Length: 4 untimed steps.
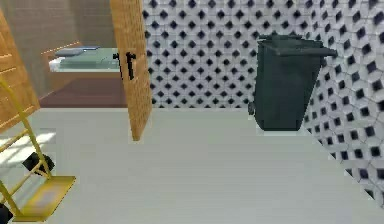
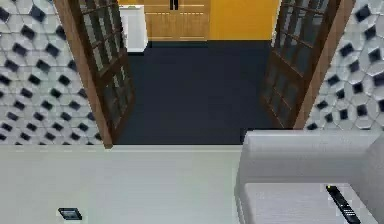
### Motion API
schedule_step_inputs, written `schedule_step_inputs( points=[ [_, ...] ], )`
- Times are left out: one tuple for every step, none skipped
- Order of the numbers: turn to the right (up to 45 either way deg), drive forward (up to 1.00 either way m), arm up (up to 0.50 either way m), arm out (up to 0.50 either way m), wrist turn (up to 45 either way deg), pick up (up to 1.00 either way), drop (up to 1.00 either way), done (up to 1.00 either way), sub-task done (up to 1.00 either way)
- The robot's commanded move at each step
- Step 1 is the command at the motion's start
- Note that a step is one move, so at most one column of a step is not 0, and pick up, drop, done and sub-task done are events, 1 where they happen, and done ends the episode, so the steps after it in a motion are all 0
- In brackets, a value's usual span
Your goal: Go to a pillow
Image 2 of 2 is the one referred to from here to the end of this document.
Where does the small black flat device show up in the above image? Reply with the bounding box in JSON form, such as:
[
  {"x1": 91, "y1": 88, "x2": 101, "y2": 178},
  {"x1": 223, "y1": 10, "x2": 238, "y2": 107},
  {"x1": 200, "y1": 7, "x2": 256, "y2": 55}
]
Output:
[{"x1": 57, "y1": 207, "x2": 83, "y2": 221}]

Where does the grey sofa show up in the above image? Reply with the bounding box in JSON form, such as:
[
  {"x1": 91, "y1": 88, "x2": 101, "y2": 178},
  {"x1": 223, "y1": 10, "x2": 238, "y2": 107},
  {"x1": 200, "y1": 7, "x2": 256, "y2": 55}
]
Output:
[{"x1": 234, "y1": 129, "x2": 384, "y2": 224}]

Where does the black remote control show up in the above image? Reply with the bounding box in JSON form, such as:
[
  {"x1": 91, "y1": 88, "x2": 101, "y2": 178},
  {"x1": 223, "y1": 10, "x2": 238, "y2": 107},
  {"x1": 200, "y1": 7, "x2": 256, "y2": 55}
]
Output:
[{"x1": 325, "y1": 184, "x2": 362, "y2": 224}]

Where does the dark brown glazed door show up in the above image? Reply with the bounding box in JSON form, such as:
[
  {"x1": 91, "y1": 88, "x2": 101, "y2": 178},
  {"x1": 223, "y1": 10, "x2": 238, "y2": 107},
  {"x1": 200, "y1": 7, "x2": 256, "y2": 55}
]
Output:
[
  {"x1": 260, "y1": 0, "x2": 342, "y2": 130},
  {"x1": 68, "y1": 0, "x2": 137, "y2": 144}
]

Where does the light wooden cupboard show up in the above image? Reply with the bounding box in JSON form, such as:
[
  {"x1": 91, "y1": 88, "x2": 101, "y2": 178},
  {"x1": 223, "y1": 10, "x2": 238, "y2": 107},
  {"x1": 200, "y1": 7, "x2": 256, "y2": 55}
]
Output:
[{"x1": 143, "y1": 0, "x2": 212, "y2": 42}]

